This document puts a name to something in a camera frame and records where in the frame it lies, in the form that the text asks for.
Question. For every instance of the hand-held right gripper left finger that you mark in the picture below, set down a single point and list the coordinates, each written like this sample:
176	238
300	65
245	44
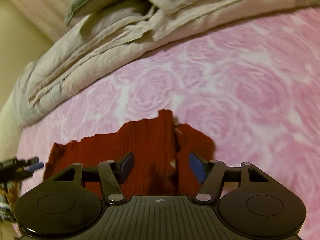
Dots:
126	166

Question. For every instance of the grey blue rolled duvet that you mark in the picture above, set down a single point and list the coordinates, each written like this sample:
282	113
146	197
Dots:
25	97

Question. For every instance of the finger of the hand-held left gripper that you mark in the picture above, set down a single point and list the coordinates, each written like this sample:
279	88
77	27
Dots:
36	166

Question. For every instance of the pink patterned curtain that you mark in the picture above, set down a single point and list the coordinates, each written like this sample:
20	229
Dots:
37	10

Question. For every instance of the beige pink folded blanket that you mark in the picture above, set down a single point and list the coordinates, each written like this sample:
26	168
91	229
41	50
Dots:
100	55

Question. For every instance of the red knitted sweater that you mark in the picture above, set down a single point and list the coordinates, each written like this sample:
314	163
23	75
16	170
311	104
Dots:
145	142

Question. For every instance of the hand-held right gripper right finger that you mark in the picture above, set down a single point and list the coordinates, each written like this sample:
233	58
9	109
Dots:
197	166

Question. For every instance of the white quilted headboard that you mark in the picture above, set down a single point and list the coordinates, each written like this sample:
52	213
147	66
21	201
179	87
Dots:
7	130

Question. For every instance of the pink floral bed blanket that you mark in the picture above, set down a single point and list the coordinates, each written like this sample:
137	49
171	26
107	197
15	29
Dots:
237	92

